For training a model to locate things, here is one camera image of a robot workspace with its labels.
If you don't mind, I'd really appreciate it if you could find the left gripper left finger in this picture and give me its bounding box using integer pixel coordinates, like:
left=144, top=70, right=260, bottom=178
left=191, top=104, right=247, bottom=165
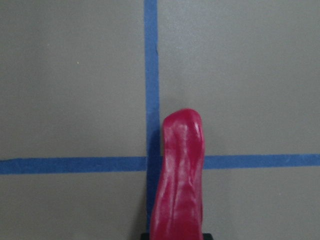
left=140, top=232, right=150, bottom=240

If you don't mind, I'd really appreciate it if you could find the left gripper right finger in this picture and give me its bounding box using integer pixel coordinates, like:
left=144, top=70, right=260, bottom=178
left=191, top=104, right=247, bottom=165
left=202, top=233, right=213, bottom=240

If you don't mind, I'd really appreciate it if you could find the red chili pepper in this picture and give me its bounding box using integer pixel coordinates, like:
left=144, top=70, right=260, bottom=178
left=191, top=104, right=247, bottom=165
left=149, top=108, right=205, bottom=240

